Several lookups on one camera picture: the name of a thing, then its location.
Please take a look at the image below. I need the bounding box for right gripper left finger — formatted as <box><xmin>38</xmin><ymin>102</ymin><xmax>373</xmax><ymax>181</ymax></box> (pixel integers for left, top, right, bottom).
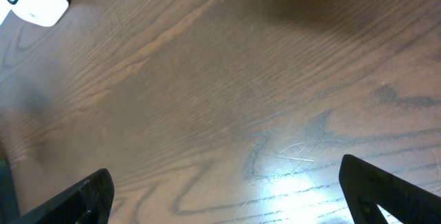
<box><xmin>8</xmin><ymin>168</ymin><xmax>114</xmax><ymax>224</ymax></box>

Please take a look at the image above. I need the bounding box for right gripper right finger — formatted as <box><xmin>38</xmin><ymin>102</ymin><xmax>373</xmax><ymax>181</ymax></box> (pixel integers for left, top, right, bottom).
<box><xmin>338</xmin><ymin>154</ymin><xmax>440</xmax><ymax>223</ymax></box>

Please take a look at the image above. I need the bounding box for white barcode scanner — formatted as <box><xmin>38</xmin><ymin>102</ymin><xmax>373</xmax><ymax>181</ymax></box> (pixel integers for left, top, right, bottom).
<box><xmin>0</xmin><ymin>0</ymin><xmax>70</xmax><ymax>28</ymax></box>

